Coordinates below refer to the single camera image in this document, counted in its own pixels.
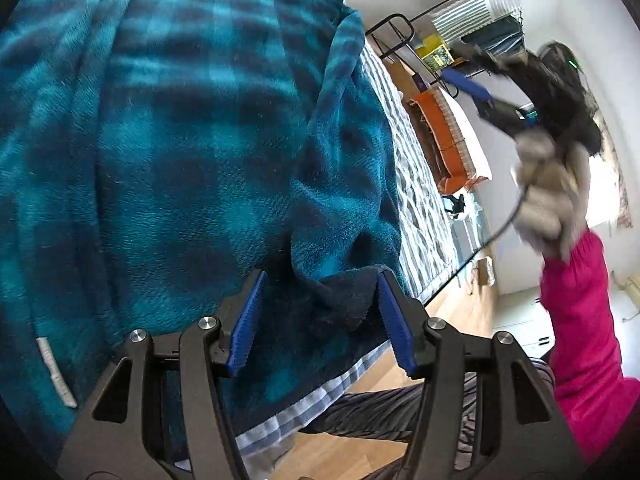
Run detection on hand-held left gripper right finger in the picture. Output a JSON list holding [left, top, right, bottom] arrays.
[[376, 269, 586, 480]]

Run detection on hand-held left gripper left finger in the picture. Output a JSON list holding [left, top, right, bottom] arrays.
[[56, 269, 267, 480]]

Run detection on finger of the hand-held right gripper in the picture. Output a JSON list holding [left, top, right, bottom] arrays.
[[452, 42, 506, 73], [442, 71, 526, 136]]

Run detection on teal plaid fleece jacket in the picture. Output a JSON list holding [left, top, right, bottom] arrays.
[[0, 0, 403, 461]]

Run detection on person's right forearm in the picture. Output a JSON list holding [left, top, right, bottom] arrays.
[[539, 230, 640, 466]]

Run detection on hanging dark clothes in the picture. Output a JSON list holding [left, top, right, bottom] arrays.
[[460, 15, 526, 56]]

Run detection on black clothes rack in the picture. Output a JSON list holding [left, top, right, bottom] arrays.
[[365, 0, 531, 91]]

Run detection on person's right hand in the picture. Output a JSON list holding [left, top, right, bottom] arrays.
[[510, 130, 591, 261]]

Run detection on yellow box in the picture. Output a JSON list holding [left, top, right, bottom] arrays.
[[419, 32, 453, 72]]

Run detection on striped hanging towel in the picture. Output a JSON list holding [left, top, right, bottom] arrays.
[[431, 0, 521, 43]]

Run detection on orange covered bench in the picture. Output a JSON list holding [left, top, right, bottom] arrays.
[[407, 87, 493, 196]]

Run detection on person's grey striped pants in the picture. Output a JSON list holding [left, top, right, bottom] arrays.
[[300, 355, 566, 480]]

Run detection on white cabinet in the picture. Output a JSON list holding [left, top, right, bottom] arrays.
[[492, 290, 553, 356]]

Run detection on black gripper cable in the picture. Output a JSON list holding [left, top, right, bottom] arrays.
[[492, 185, 531, 246]]

